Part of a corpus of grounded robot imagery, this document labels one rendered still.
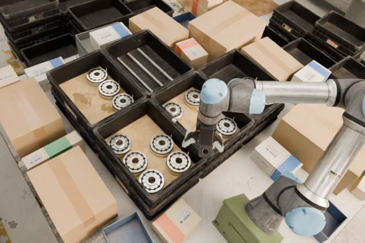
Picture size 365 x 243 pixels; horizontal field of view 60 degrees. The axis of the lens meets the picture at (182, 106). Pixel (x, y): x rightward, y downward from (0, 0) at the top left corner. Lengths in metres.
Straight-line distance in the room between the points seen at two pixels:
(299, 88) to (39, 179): 1.01
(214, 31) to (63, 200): 1.21
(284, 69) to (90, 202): 1.22
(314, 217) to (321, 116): 0.66
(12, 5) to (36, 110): 1.46
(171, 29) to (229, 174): 0.92
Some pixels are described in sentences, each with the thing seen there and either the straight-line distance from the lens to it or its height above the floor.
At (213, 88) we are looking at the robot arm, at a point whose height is 1.37.
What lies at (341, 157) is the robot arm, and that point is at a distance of 1.10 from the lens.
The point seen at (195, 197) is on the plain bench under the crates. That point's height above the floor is 0.70.
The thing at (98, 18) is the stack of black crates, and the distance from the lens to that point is 2.64.
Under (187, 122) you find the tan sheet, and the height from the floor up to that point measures 0.83.
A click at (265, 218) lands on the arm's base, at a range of 1.28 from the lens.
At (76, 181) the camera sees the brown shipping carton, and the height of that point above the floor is 0.86.
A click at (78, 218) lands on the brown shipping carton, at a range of 1.27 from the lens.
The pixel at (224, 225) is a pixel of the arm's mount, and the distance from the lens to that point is 1.37.
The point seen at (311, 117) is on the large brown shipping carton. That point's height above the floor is 0.90.
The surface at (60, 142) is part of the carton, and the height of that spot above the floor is 0.82.
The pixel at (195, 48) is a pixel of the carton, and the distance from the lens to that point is 1.85.
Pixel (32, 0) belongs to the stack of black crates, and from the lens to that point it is 2.90.
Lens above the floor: 2.04
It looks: 51 degrees down
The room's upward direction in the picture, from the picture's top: 10 degrees clockwise
